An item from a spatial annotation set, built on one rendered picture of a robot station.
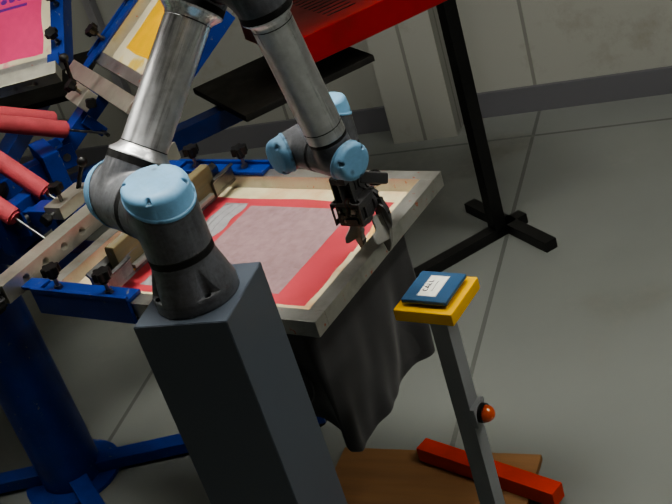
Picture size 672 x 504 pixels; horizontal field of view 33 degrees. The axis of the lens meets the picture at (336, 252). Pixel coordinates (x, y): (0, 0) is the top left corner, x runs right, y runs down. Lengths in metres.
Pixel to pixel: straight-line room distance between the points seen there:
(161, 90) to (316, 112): 0.27
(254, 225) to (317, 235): 0.20
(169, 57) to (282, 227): 0.76
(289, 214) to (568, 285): 1.46
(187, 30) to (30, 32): 1.99
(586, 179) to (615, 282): 0.74
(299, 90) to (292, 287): 0.55
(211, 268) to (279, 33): 0.41
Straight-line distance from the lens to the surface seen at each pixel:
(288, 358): 2.07
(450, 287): 2.19
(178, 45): 1.97
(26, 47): 3.89
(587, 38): 4.98
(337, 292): 2.24
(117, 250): 2.58
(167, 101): 1.97
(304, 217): 2.63
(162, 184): 1.85
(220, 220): 2.74
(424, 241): 4.31
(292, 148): 2.13
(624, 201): 4.29
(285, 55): 1.94
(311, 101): 1.99
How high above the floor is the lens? 2.14
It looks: 29 degrees down
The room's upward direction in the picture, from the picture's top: 18 degrees counter-clockwise
